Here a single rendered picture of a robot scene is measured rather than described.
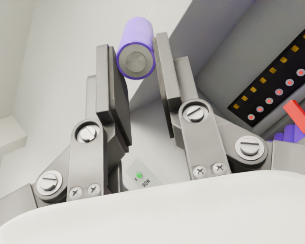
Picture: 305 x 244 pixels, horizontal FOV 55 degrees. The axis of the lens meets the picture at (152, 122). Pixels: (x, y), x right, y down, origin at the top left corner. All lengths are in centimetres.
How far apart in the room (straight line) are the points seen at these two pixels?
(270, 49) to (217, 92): 12
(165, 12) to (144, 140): 17
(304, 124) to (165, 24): 17
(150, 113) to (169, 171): 10
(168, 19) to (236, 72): 22
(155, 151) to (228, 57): 21
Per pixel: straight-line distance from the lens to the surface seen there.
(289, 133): 45
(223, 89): 54
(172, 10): 32
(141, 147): 40
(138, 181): 44
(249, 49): 50
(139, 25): 16
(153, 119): 43
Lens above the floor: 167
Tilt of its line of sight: 11 degrees up
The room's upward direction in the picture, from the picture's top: 43 degrees counter-clockwise
